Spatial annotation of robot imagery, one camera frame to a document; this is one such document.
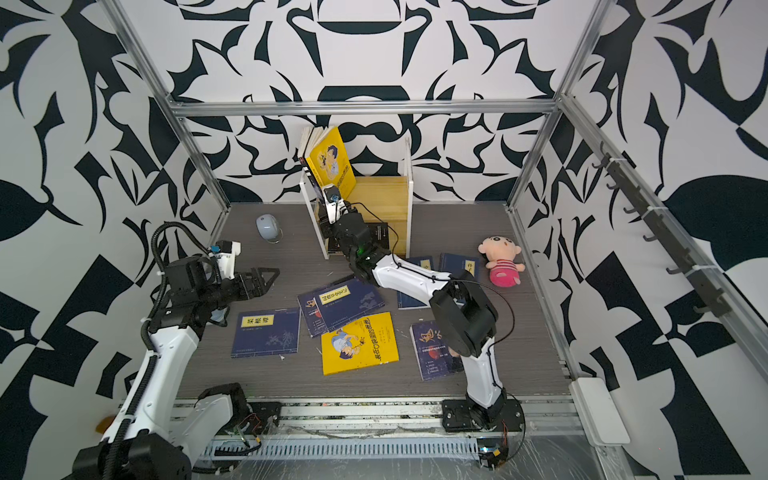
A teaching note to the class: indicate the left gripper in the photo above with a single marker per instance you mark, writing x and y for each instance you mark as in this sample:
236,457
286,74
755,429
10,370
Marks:
246,292

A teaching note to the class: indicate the navy book vertical label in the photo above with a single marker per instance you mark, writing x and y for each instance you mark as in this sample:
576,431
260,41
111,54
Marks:
411,299

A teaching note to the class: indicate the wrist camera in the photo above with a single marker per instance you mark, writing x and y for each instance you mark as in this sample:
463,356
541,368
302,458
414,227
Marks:
332,197
224,252

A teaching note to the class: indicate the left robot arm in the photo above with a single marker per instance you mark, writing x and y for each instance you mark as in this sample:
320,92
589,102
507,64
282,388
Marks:
141,443

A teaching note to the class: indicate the wall hook rail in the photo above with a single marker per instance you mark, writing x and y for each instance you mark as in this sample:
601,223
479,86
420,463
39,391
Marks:
665,231

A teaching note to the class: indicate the navy book yellow label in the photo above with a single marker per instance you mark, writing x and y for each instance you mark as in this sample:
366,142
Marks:
346,302

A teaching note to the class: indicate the light blue alarm clock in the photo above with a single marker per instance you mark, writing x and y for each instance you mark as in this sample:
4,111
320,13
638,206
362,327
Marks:
269,228

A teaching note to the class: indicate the plush doll pink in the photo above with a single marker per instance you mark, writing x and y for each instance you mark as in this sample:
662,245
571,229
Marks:
500,253

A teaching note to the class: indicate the white wooden book shelf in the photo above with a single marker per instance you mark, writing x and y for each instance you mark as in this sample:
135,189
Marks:
389,197

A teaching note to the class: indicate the black barcode book on shelf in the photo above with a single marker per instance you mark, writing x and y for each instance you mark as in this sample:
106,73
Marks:
309,137

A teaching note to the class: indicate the yellow cartoon book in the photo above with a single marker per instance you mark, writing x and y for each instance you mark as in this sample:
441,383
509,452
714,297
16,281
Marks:
366,342
331,163

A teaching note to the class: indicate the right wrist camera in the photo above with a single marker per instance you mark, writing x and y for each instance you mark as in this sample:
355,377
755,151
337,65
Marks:
332,197

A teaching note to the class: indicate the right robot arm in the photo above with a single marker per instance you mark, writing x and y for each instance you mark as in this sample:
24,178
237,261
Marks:
465,317

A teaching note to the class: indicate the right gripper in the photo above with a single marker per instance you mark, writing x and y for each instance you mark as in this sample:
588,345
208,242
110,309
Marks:
330,228

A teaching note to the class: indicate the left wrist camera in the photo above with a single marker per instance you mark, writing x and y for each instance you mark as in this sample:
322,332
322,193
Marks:
224,252

